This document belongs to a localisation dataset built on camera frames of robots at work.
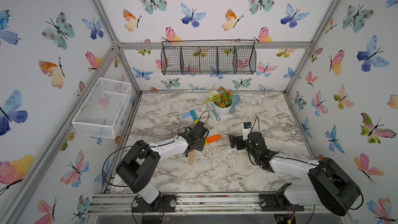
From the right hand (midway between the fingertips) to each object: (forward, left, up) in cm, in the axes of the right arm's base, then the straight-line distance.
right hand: (237, 133), depth 87 cm
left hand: (-2, +22, -6) cm, 23 cm away
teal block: (+18, +27, -10) cm, 34 cm away
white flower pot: (+19, +8, -5) cm, 21 cm away
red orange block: (0, +15, -10) cm, 18 cm away
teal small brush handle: (+24, +15, -7) cm, 29 cm away
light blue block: (+18, +32, -10) cm, 38 cm away
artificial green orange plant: (+20, +8, +5) cm, 22 cm away
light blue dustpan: (+33, -3, -9) cm, 35 cm away
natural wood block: (-12, +25, -9) cm, 29 cm away
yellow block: (-2, +18, -8) cm, 20 cm away
